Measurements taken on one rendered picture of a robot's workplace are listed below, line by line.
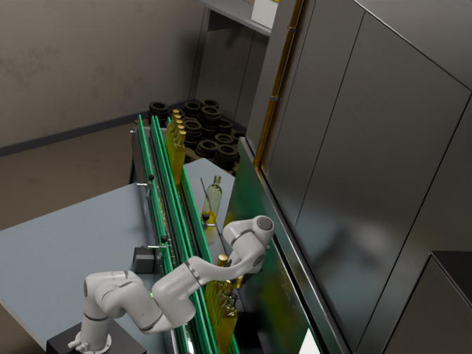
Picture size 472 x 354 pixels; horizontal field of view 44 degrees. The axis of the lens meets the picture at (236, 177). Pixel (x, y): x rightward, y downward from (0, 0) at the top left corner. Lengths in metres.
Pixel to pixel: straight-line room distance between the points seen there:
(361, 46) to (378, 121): 0.23
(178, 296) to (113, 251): 1.08
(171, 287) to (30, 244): 1.18
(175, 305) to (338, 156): 0.61
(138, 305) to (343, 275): 0.58
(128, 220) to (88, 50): 2.21
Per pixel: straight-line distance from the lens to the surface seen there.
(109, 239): 2.76
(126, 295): 1.71
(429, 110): 1.31
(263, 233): 1.70
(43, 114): 4.81
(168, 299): 1.65
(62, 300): 2.45
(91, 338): 2.14
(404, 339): 0.69
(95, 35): 4.81
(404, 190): 1.36
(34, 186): 4.43
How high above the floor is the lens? 2.46
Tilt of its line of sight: 30 degrees down
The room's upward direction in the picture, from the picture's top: 14 degrees clockwise
